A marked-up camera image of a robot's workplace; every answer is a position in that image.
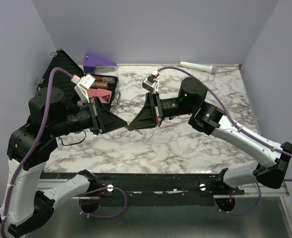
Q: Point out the white cylindrical marker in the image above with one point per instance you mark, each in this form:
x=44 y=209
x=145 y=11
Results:
x=206 y=68

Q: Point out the pink card deck box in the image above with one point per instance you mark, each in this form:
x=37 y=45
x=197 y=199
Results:
x=103 y=94

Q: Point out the orange green chip stack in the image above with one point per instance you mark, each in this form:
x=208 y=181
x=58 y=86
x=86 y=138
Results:
x=101 y=85

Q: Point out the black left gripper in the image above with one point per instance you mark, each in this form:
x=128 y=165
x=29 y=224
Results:
x=104 y=119

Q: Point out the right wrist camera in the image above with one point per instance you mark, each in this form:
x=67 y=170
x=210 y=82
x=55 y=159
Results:
x=151 y=83

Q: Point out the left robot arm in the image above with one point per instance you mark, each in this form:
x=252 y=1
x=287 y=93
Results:
x=25 y=208

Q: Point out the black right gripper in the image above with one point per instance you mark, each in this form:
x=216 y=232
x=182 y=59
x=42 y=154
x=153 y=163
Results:
x=150 y=114

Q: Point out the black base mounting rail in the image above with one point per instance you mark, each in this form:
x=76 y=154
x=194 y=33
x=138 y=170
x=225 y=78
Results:
x=157 y=190

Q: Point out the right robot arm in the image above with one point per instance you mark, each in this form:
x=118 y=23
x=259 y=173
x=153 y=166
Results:
x=271 y=158

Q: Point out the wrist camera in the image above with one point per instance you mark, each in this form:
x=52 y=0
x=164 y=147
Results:
x=82 y=84
x=151 y=83

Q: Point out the blue grey chip stack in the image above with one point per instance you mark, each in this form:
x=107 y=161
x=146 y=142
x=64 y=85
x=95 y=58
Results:
x=105 y=79

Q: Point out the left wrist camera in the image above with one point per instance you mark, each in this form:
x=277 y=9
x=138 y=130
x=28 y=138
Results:
x=82 y=84

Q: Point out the purple plastic wedge block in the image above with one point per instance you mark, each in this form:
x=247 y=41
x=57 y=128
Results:
x=95 y=64

